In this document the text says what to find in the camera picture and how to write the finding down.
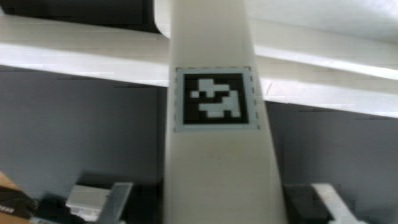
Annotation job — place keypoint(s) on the white L-shaped fence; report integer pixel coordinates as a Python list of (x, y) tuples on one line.
[(123, 55)]

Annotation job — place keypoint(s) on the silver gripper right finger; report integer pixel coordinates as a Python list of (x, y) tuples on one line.
[(315, 205)]

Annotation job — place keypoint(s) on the white desk top tray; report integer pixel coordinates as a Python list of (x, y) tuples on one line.
[(265, 27)]

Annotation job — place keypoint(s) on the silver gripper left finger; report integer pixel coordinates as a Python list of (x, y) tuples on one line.
[(96, 203)]

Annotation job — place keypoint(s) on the white desk leg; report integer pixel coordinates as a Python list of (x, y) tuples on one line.
[(220, 177)]

